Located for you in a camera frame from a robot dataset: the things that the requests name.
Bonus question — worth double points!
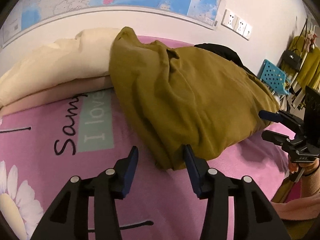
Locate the olive brown corduroy garment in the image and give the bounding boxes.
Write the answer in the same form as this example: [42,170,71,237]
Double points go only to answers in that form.
[109,27,279,170]

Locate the pink sleeve forearm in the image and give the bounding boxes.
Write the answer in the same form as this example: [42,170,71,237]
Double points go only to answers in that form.
[271,163,320,222]

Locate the person's right hand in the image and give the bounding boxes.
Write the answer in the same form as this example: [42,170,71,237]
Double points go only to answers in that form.
[288,157,319,175]

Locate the blue perforated plastic basket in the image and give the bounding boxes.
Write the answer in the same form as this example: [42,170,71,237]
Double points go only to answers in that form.
[260,59,291,95]

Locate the yellow hanging garment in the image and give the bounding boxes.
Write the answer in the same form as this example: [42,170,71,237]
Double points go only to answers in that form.
[280,34,319,90]

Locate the black hanging handbag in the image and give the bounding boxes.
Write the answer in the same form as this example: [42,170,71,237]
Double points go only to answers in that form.
[281,18,309,73]

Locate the black garment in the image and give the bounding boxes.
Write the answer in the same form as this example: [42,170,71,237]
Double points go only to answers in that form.
[194,43,257,77]

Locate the cream pillow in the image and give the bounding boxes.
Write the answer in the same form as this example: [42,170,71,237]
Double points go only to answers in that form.
[1,28,120,116]

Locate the white wall socket panel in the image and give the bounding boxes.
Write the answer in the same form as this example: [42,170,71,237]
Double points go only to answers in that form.
[221,9,253,41]

